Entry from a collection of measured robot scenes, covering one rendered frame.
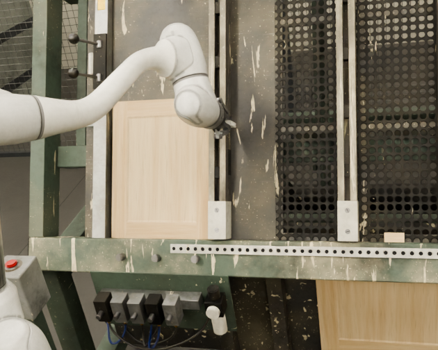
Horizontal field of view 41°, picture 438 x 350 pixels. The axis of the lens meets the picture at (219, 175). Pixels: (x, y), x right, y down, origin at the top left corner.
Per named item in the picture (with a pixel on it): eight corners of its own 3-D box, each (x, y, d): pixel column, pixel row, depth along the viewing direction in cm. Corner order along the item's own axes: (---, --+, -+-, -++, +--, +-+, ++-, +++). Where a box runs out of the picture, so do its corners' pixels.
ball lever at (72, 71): (98, 84, 212) (65, 78, 202) (99, 73, 212) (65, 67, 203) (104, 82, 209) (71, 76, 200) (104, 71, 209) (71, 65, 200)
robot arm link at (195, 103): (226, 123, 165) (215, 79, 167) (211, 114, 150) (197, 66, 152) (192, 135, 168) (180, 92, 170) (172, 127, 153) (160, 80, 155)
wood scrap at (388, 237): (384, 242, 185) (384, 242, 183) (384, 232, 185) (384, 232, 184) (404, 242, 184) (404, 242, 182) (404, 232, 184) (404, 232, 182)
